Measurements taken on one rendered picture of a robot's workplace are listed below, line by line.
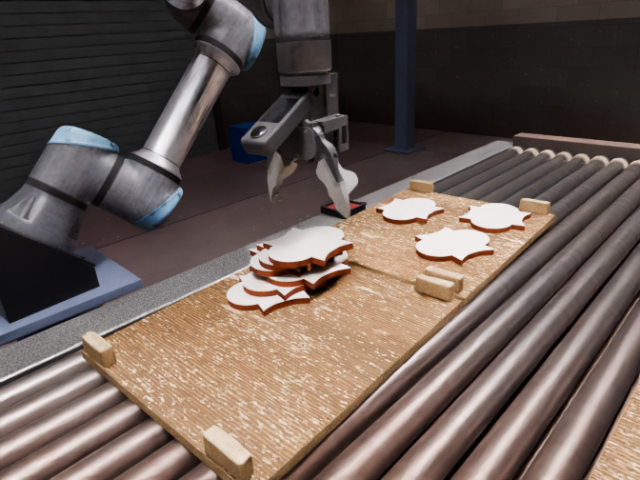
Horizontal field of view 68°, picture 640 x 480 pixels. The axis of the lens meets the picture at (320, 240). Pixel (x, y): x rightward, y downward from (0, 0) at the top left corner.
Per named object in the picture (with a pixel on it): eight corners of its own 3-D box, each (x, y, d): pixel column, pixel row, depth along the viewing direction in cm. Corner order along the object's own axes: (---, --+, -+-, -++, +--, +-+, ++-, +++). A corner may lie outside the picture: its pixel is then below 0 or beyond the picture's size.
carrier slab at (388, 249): (296, 250, 93) (295, 243, 92) (409, 193, 121) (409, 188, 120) (464, 307, 71) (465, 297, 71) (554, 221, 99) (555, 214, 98)
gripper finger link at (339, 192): (378, 200, 71) (347, 147, 71) (355, 212, 67) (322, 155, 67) (364, 209, 73) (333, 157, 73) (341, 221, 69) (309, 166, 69)
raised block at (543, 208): (517, 210, 101) (519, 198, 100) (521, 208, 103) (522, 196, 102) (547, 216, 98) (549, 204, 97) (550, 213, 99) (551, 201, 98)
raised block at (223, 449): (203, 454, 47) (199, 432, 46) (219, 442, 48) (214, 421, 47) (242, 488, 43) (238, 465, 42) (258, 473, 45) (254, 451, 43)
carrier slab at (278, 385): (82, 359, 65) (79, 349, 64) (292, 252, 92) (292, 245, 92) (252, 507, 43) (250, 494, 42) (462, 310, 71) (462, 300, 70)
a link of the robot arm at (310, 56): (307, 41, 60) (260, 43, 65) (309, 79, 62) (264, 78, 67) (341, 38, 66) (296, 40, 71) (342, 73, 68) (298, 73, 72)
